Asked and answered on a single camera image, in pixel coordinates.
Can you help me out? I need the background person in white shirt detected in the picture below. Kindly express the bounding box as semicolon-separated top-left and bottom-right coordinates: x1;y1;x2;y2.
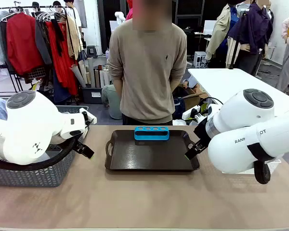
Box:
64;0;84;39

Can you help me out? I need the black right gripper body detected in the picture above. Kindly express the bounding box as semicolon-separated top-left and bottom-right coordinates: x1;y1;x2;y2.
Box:
193;117;211;148

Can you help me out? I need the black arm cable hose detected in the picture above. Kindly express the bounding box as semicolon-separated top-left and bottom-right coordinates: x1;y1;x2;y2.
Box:
247;141;284;185
0;134;80;172

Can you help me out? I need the blue test tube rack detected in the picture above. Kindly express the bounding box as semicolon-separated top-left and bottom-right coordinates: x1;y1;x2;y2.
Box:
134;126;170;141

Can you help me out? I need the dark brown plastic tray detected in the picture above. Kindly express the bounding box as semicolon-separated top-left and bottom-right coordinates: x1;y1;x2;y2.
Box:
105;129;200;172

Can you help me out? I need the cream paper roll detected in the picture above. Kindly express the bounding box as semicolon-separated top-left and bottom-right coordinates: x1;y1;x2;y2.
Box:
77;59;88;84

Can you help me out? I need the small white background robot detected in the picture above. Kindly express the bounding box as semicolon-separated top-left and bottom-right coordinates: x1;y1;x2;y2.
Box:
114;11;126;24

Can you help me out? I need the person in beige sweater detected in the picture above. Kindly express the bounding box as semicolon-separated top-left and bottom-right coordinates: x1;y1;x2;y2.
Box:
107;0;188;126

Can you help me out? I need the mannequin in beige trench coat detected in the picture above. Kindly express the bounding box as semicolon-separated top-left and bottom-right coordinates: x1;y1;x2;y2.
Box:
205;3;239;69

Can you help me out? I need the large grey plastic basket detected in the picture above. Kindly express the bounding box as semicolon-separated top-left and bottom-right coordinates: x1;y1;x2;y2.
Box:
0;141;76;188

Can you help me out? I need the red coat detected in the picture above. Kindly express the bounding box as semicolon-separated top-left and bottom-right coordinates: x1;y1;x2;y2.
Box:
6;12;45;75

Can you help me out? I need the white monitor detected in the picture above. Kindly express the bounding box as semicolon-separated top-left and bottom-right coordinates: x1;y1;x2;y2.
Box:
203;20;219;35

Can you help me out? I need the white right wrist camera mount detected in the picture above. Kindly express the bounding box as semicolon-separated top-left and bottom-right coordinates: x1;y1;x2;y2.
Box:
182;105;209;121

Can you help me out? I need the white computer tower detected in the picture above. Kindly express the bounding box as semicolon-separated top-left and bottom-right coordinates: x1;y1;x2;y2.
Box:
194;51;208;68

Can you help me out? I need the beige coat on hanger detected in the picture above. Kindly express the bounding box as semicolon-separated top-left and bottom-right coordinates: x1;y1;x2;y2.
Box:
66;15;84;61

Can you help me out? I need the background person in red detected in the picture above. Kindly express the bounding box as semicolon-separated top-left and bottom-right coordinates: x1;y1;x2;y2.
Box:
125;0;135;21

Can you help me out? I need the small grey plastic basket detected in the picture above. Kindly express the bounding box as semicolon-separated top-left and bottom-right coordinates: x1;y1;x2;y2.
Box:
54;105;90;145

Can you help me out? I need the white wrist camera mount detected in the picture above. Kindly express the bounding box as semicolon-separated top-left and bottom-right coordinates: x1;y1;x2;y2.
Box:
182;105;209;121
79;107;97;126

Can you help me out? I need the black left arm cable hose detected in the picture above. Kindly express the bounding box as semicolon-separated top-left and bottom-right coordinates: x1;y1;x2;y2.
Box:
0;134;80;172

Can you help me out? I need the dark grey coat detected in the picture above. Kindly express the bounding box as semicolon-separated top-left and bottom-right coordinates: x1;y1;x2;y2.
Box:
35;19;53;65

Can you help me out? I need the dark blue bag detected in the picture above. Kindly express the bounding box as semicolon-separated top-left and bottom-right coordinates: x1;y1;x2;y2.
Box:
172;86;187;120

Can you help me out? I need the dark grey storage bin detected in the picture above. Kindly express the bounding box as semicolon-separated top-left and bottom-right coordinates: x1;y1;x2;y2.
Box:
81;86;104;104

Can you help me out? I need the pale grey tall roll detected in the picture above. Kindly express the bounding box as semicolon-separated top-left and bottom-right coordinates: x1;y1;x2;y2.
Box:
86;57;96;89

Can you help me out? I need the brown paper roll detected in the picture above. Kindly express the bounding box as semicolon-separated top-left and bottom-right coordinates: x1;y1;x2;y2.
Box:
93;68;101;89

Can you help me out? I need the white plastic mesh basket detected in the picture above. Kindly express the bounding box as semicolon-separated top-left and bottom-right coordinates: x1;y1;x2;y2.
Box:
221;157;283;175

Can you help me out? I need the grey paper roll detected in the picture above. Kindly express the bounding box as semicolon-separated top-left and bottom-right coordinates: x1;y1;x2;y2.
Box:
69;66;87;89

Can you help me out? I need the black scarf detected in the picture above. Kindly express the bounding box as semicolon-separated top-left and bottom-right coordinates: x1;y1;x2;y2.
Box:
50;18;65;57

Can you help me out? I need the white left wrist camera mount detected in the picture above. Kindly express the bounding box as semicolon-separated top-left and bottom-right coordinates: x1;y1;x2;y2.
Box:
79;107;97;126

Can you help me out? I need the white plastic bag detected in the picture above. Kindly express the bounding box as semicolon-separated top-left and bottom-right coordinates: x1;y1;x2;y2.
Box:
172;119;193;126

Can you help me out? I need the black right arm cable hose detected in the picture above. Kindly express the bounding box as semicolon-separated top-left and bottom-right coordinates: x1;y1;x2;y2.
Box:
247;141;284;185

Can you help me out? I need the thin black cable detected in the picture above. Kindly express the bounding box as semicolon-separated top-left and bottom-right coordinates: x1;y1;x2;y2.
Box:
198;96;224;114

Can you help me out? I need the black step stool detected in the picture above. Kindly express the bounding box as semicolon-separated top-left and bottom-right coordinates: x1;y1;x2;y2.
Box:
86;45;97;58

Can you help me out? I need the cardboard box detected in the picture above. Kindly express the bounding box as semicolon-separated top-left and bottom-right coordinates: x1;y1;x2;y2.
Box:
183;83;209;110

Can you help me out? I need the red dress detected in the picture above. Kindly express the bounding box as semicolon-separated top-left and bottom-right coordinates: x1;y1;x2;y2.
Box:
46;21;79;96

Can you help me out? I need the black metal clothes rack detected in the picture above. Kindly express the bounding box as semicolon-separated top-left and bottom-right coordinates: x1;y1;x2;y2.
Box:
0;5;84;106

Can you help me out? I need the white screen panel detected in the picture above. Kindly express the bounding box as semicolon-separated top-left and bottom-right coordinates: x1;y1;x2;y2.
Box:
109;20;126;34

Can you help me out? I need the white desk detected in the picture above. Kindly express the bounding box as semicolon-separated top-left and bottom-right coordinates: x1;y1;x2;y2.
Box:
187;68;289;106

